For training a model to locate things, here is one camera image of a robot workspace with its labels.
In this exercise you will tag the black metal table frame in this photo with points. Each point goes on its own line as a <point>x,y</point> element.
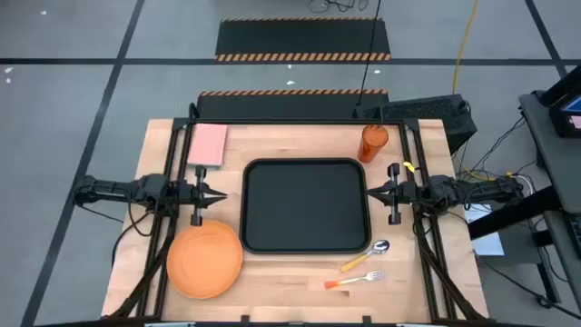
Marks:
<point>290,121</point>

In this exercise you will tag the white paper sheet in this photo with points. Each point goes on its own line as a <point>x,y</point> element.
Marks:
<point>490,243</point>

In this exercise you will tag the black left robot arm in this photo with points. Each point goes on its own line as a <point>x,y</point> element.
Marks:
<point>113,188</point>

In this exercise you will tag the black perforated computer case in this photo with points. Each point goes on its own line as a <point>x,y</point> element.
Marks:
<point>426,113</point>

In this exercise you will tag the pink notebook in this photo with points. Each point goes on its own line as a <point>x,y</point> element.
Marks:
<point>208,145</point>

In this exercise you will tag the large black hazard-striped ramp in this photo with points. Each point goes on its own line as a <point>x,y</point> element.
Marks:
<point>302,38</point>

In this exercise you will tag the orange round plate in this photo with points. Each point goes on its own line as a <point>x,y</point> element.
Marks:
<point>204,259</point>

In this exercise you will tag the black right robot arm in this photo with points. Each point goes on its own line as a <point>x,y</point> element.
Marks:
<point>476,193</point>

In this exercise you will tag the yellow tag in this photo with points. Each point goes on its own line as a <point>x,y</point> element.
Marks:
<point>409,166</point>

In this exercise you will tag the black monitor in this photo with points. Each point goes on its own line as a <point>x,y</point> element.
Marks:
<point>565,113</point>

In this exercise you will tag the orange translucent cup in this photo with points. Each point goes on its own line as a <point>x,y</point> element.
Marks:
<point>372,145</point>

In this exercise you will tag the grey side desk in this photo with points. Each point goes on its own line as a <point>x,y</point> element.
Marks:
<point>554,154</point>

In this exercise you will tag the black desk leg beam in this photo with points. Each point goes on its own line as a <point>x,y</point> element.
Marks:
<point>513,213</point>

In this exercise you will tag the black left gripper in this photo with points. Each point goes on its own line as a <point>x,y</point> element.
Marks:
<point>199,200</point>

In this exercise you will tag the black plastic tray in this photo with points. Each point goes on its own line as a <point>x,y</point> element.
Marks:
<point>304,204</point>

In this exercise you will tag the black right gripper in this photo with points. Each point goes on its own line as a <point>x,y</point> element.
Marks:
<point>394,200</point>

